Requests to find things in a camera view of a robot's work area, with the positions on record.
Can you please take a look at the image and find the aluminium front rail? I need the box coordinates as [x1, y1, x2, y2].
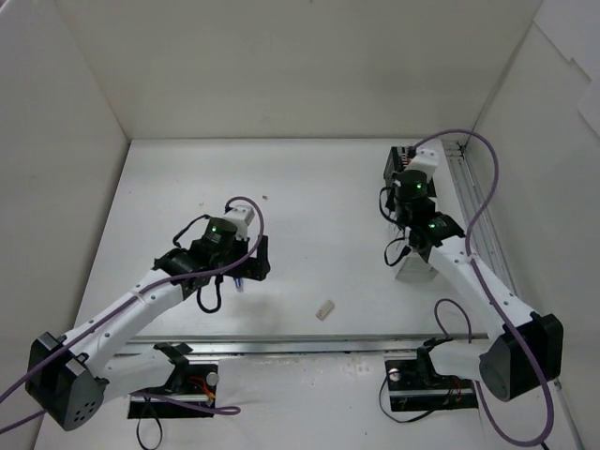
[116, 333, 493, 361]

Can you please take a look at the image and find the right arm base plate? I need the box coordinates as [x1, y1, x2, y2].
[382, 359, 478, 416]

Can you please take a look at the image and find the aluminium right rail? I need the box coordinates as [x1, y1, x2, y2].
[442, 139, 517, 292]

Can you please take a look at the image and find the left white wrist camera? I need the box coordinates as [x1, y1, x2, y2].
[223, 205, 255, 241]

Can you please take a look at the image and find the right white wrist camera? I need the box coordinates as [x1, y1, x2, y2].
[406, 148, 440, 180]

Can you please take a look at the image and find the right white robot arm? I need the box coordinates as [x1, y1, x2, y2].
[385, 170, 563, 402]

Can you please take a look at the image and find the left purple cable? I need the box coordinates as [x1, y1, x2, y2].
[0, 195, 269, 435]

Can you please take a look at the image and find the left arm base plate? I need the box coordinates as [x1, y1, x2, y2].
[127, 362, 218, 420]

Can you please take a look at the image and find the white slotted pen holder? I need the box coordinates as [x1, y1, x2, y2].
[396, 252, 438, 283]

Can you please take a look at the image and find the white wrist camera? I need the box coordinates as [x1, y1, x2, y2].
[406, 148, 440, 180]
[223, 205, 255, 241]

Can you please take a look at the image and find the black slotted pen holder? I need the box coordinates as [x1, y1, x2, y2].
[383, 146, 436, 197]

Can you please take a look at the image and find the aluminium rail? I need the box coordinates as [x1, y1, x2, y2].
[116, 333, 493, 361]
[442, 139, 517, 292]

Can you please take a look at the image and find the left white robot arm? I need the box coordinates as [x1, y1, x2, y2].
[24, 206, 270, 431]

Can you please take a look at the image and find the grey white eraser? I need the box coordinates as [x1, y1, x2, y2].
[315, 300, 335, 322]

